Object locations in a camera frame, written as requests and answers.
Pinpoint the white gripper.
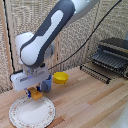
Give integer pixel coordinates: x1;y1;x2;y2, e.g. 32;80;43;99
10;68;50;99

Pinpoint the orange bread loaf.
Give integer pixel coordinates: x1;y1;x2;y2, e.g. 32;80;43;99
27;87;44;101

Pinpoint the blue mug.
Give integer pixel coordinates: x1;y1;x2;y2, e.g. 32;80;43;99
40;74;53;93

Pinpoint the white floral rimmed plate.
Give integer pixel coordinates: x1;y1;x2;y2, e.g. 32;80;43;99
8;95;56;128

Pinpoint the yellow bowl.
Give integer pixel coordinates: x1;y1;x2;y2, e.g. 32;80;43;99
53;71;70;85

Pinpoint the black oven rack tray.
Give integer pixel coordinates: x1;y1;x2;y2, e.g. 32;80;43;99
79;63;112;85

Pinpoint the black toaster oven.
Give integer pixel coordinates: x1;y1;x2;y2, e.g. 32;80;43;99
89;37;128;80

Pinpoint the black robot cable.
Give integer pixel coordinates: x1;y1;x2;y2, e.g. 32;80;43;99
48;0;123;72

